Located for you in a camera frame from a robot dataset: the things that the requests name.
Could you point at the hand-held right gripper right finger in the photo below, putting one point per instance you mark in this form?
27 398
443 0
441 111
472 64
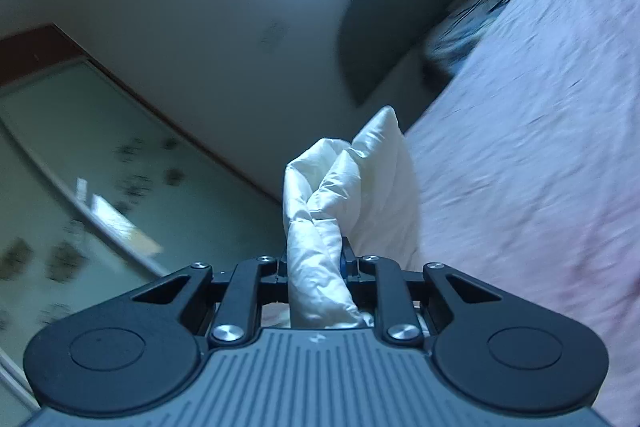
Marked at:
345 263

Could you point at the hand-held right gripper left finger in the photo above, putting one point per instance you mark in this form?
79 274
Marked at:
270 278

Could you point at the white puffer jacket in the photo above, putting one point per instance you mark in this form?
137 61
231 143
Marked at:
330 217

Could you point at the pink bed sheet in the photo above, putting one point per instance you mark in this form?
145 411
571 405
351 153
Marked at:
540 167

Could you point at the patterned pillow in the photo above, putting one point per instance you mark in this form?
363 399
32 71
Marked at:
465 37

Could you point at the dark grey headboard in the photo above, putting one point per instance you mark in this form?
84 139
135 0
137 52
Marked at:
400 7

